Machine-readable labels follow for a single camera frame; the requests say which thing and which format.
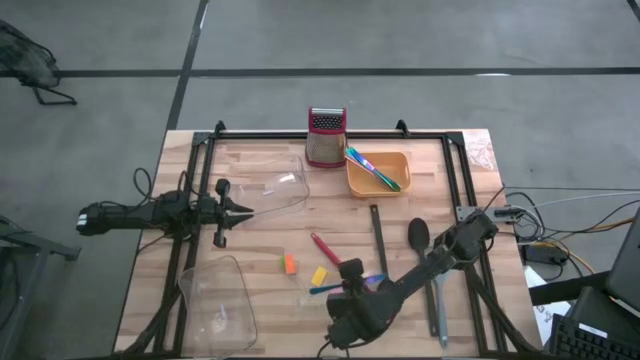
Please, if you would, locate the black power adapter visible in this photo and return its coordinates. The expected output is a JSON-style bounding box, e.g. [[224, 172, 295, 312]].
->
[[522, 242, 570, 267]]

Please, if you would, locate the clear plastic bin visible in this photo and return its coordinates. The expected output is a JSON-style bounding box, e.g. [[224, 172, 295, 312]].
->
[[178, 254, 259, 357], [223, 153, 311, 222]]

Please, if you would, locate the black slotted ladle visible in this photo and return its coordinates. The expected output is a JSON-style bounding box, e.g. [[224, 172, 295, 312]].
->
[[369, 203, 391, 279]]

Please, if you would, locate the black aluminium table frame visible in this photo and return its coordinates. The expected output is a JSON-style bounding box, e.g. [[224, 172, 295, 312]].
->
[[119, 118, 544, 357]]

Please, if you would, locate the black nylon spoon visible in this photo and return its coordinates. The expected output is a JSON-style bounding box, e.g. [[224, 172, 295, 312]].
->
[[406, 216, 440, 338]]

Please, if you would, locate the black keyboard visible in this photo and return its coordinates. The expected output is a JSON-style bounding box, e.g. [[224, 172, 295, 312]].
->
[[548, 313, 640, 360]]

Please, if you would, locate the crumpled clear plastic film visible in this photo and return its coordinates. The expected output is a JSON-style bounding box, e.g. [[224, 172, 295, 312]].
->
[[462, 130, 497, 172]]

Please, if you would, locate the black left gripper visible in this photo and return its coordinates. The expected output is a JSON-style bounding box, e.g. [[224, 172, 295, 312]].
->
[[197, 178, 255, 249]]

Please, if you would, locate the yellow cable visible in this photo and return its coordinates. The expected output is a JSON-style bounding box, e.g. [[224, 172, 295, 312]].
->
[[519, 216, 640, 275]]

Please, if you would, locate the red silicone spatula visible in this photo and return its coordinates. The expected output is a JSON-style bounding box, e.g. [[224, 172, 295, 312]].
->
[[309, 231, 346, 267]]

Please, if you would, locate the black mesh chair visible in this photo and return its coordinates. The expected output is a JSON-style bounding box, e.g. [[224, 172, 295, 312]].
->
[[0, 18, 79, 107]]

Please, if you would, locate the white paper sheet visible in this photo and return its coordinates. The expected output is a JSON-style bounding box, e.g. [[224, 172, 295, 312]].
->
[[523, 264, 572, 346]]

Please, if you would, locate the iridescent fork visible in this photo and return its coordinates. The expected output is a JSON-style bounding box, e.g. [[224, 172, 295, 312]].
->
[[345, 148, 389, 184]]

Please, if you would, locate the grey metal stand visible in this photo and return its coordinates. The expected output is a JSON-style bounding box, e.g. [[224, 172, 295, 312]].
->
[[0, 214, 82, 360]]

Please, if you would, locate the iridescent spoon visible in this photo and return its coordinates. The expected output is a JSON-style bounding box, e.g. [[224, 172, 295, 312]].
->
[[308, 273, 387, 297]]

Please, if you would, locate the iridescent knife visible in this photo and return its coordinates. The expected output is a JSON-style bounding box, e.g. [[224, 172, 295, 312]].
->
[[349, 147, 403, 193]]

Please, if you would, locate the yellow mini spatula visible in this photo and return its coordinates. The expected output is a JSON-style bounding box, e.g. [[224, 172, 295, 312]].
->
[[309, 265, 330, 288]]

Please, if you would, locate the yellow plastic bin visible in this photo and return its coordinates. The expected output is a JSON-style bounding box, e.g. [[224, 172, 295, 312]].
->
[[345, 151, 412, 200]]

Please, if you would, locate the white cable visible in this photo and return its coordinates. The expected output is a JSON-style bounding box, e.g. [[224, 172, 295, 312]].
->
[[528, 190, 640, 210]]

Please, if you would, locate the red steel box grater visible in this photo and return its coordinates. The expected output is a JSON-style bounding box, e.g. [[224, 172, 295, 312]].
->
[[304, 106, 349, 169]]

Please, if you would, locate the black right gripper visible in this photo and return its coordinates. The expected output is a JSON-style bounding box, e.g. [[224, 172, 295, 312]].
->
[[326, 257, 382, 332]]

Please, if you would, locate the grey silicone spoon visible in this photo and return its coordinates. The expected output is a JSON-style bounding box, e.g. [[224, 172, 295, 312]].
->
[[432, 269, 450, 350]]

